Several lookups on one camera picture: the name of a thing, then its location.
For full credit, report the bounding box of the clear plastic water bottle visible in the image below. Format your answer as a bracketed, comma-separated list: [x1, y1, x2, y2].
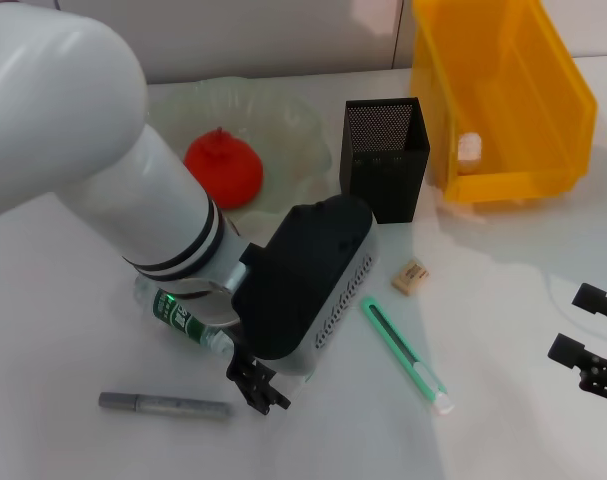
[132, 277, 244, 361]

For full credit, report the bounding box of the green utility knife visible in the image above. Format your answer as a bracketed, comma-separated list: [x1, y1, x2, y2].
[358, 296, 457, 416]

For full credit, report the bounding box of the beige eraser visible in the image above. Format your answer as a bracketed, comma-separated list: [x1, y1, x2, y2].
[391, 258, 431, 296]

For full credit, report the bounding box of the white paper ball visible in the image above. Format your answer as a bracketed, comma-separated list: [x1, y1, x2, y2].
[455, 131, 484, 174]

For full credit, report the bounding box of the orange fruit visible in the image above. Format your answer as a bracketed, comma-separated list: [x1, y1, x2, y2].
[183, 127, 264, 210]

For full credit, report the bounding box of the grey marker pen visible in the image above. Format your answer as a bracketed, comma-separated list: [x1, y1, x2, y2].
[98, 391, 234, 423]

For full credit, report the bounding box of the black mesh pen holder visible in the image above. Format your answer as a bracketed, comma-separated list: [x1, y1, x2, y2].
[338, 97, 431, 225]

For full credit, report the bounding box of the translucent green fruit plate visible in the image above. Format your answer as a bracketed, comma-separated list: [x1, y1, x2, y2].
[147, 75, 334, 236]

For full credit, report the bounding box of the yellow plastic storage bin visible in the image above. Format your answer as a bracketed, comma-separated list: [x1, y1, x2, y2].
[410, 0, 599, 204]

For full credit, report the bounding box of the left wrist camera housing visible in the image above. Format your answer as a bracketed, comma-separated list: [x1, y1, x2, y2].
[231, 193, 379, 376]

